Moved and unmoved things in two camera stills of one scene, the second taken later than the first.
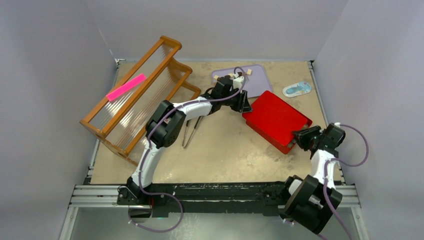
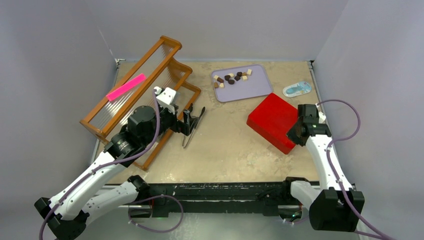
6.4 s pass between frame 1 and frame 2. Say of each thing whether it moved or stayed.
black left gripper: moved
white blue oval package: stayed
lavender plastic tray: stayed
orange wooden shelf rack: stayed
